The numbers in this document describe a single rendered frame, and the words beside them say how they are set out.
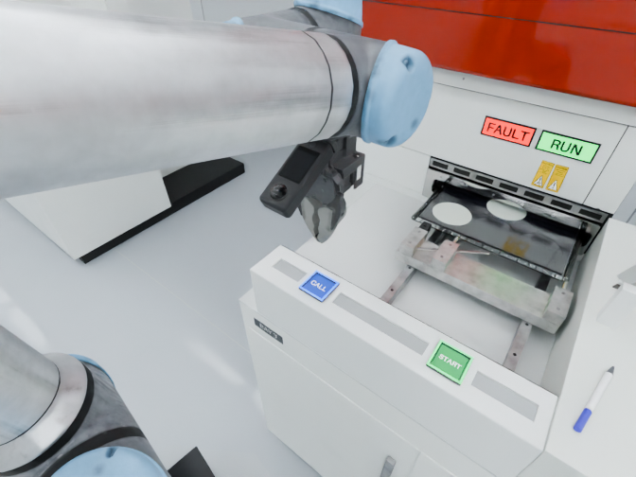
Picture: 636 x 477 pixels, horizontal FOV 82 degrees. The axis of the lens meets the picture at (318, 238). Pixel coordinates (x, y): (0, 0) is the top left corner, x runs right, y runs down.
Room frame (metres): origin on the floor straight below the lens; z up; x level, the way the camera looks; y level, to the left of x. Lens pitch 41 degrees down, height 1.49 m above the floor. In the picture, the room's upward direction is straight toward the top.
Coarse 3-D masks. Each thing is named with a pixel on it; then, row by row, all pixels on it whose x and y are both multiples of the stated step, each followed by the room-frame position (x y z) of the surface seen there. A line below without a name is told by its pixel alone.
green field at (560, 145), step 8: (544, 136) 0.79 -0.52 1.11; (552, 136) 0.78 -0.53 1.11; (560, 136) 0.77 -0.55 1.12; (544, 144) 0.79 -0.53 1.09; (552, 144) 0.78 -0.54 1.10; (560, 144) 0.77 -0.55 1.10; (568, 144) 0.76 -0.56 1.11; (576, 144) 0.75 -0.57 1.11; (584, 144) 0.74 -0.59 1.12; (592, 144) 0.73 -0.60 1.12; (560, 152) 0.76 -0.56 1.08; (568, 152) 0.75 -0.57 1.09; (576, 152) 0.74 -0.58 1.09; (584, 152) 0.74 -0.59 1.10; (592, 152) 0.73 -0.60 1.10; (584, 160) 0.73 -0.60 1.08
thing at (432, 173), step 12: (432, 168) 0.93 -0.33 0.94; (432, 180) 0.92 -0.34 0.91; (444, 180) 0.90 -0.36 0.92; (456, 180) 0.88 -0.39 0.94; (468, 180) 0.87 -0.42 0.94; (432, 192) 0.92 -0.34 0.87; (480, 192) 0.84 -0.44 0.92; (492, 192) 0.82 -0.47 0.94; (504, 192) 0.81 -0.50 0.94; (516, 204) 0.78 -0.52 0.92; (528, 204) 0.76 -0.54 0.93; (540, 204) 0.75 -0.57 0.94; (552, 216) 0.73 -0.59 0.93; (564, 216) 0.71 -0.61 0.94; (576, 216) 0.71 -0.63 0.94; (588, 228) 0.68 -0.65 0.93; (588, 240) 0.68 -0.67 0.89
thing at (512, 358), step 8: (544, 280) 0.58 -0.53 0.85; (544, 288) 0.56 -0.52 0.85; (520, 328) 0.45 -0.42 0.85; (528, 328) 0.45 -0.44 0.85; (520, 336) 0.43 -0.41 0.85; (512, 344) 0.41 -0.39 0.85; (520, 344) 0.41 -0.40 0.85; (512, 352) 0.39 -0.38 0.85; (520, 352) 0.39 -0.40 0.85; (504, 360) 0.39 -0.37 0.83; (512, 360) 0.37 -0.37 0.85; (512, 368) 0.36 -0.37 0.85
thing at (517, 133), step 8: (488, 120) 0.87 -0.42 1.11; (496, 120) 0.86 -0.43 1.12; (488, 128) 0.86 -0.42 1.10; (496, 128) 0.85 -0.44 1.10; (504, 128) 0.84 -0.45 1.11; (512, 128) 0.83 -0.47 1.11; (520, 128) 0.82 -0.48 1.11; (528, 128) 0.81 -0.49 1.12; (496, 136) 0.85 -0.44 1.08; (504, 136) 0.84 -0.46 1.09; (512, 136) 0.83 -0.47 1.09; (520, 136) 0.82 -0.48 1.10; (528, 136) 0.81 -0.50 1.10
